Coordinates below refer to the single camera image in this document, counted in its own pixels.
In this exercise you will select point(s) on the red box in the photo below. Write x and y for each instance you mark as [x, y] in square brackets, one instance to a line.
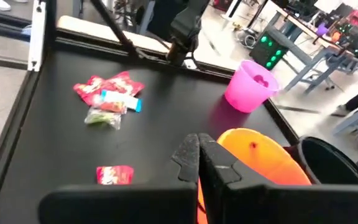
[221, 4]

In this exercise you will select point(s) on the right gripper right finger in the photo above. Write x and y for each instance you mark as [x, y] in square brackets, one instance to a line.
[275, 205]

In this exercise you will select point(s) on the pink plastic bucket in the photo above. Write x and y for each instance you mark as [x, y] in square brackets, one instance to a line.
[244, 93]

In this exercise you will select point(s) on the purple bowl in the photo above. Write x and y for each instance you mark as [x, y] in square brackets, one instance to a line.
[322, 30]

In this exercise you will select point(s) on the wooden table grey legs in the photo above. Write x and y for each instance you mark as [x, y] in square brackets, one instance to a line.
[291, 46]

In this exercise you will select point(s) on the black plastic bucket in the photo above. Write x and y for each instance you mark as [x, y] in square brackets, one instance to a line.
[328, 165]

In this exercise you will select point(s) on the silver aluminium bracket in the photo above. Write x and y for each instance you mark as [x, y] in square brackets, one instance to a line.
[37, 37]

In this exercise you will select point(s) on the black box green lights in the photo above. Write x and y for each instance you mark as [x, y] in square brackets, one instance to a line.
[266, 53]

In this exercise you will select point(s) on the clear green gummy bag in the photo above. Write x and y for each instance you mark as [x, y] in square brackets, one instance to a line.
[101, 117]

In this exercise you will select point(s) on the white blue candy bar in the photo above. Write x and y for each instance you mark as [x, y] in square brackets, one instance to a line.
[120, 99]

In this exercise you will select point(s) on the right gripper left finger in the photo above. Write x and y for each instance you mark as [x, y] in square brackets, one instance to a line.
[120, 205]

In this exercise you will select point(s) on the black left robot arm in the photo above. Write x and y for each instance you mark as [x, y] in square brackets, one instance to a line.
[185, 28]

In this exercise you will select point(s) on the orange pumpkin bucket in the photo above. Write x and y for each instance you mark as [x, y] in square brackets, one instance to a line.
[266, 158]

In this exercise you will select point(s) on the black frame strut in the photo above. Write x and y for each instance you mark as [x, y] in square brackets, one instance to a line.
[117, 31]

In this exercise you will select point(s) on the white pedestal post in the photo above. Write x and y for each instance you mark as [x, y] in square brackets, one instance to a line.
[232, 8]

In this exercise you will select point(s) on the clear red gummy bag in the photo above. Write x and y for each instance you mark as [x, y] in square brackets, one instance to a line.
[110, 107]

